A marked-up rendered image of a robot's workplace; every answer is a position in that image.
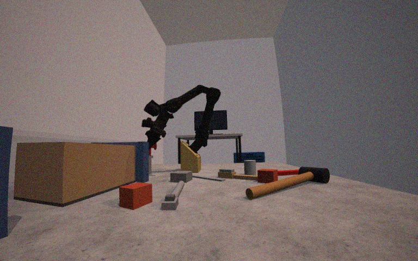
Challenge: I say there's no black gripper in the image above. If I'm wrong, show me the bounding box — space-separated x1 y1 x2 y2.
145 119 167 149

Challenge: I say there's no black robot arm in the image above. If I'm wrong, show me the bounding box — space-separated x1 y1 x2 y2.
142 85 221 153

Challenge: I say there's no black-headed mallet with wooden handle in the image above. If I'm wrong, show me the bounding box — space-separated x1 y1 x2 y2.
246 167 330 200

